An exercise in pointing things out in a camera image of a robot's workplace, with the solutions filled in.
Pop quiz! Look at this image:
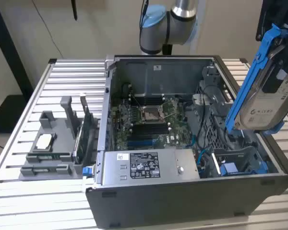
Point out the hard disk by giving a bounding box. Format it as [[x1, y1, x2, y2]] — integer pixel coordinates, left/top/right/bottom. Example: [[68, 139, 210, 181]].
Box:
[[224, 23, 288, 135]]

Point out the black disk wire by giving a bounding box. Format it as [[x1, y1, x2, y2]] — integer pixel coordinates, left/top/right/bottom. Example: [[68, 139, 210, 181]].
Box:
[[213, 112, 232, 147]]

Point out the black RAM slot bank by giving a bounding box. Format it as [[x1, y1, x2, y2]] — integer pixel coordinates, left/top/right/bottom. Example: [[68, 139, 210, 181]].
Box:
[[131, 94, 164, 106], [131, 123, 170, 141]]

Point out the blue expansion slot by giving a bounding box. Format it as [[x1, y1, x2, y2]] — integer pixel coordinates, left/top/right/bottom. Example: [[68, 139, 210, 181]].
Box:
[[126, 140, 159, 148]]

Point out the grey metal drive cage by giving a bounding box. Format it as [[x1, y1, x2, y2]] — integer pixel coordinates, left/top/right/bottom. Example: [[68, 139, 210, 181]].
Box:
[[192, 64, 257, 154]]

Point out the metal socket cover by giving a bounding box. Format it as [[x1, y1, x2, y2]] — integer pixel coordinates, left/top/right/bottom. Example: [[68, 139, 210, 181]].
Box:
[[162, 100, 180, 118]]

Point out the green motherboard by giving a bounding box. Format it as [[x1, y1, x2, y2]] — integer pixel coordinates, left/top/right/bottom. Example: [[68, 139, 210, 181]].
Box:
[[110, 95, 195, 150]]

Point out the blue plastic bay tab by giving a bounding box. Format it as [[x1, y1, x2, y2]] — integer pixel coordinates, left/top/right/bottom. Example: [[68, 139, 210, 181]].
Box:
[[220, 162, 240, 175]]

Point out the CPU socket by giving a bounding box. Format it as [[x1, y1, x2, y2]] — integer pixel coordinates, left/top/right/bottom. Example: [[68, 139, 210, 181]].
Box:
[[140, 106, 164, 122]]

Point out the thin metal locking lever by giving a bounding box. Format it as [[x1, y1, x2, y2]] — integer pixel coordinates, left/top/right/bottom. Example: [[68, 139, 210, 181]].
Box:
[[131, 93, 144, 108]]

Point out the silver power supply unit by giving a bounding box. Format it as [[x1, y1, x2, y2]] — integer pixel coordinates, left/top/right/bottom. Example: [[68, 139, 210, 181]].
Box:
[[102, 148, 200, 186]]

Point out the black PC case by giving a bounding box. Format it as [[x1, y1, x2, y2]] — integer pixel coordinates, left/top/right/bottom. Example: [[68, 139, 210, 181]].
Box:
[[85, 54, 288, 230]]

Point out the green graphics card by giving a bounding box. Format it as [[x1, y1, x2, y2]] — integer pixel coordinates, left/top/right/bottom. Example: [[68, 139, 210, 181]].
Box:
[[72, 92, 98, 166]]

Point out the grey parts rack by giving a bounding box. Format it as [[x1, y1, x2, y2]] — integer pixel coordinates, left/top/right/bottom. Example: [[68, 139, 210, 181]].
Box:
[[18, 95, 100, 181]]

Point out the silver CPU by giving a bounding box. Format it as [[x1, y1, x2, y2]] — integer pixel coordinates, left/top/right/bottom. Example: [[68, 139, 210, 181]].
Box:
[[36, 134, 58, 151]]

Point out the black slanted pole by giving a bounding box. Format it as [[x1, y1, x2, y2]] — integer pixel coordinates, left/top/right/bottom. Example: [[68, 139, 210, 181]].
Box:
[[0, 0, 35, 96]]

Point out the black box on floor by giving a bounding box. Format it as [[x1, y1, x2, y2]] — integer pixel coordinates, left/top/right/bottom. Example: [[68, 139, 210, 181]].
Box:
[[0, 94, 27, 134]]

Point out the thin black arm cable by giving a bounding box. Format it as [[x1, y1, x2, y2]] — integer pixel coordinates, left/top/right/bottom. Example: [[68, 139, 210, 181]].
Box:
[[139, 0, 150, 30]]

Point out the blue cable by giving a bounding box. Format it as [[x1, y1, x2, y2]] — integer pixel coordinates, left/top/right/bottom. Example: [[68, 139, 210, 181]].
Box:
[[188, 135, 208, 172]]

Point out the black hanging strap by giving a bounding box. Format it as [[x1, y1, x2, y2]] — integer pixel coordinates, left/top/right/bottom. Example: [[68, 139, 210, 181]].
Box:
[[71, 0, 78, 21]]

